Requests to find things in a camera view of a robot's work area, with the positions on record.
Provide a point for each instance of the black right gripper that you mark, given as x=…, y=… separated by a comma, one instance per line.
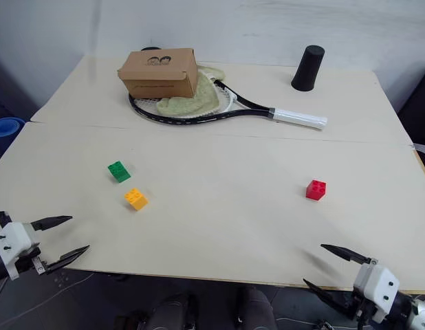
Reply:
x=364, y=307

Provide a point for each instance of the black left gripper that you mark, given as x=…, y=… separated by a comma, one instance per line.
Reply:
x=28, y=263

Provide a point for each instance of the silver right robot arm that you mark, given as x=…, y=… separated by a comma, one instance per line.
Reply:
x=412, y=311

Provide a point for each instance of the orange toy brick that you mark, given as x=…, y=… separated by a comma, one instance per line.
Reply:
x=136, y=199

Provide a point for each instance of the red toy brick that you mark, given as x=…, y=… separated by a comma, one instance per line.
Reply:
x=316, y=189

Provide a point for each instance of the dark rounded shape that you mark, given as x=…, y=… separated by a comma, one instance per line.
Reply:
x=174, y=313
x=255, y=309

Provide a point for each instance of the green toy brick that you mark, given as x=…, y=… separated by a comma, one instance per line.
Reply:
x=119, y=171

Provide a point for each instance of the blue round container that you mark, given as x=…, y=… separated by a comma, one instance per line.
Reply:
x=4, y=130

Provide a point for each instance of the black white tennis racket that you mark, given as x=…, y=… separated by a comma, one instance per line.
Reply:
x=247, y=104

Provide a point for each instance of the brown cardboard box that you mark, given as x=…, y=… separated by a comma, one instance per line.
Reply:
x=159, y=74

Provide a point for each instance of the pale green towel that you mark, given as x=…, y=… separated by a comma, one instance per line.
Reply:
x=198, y=94

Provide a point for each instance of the black upturned cup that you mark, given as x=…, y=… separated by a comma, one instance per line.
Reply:
x=308, y=70

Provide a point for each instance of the black round object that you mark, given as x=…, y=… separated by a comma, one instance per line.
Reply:
x=150, y=49

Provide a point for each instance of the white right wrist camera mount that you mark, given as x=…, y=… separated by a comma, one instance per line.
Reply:
x=375, y=287

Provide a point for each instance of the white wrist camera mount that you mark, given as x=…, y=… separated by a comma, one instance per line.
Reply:
x=13, y=240
x=375, y=287

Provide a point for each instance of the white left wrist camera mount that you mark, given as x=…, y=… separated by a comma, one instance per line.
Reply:
x=13, y=240

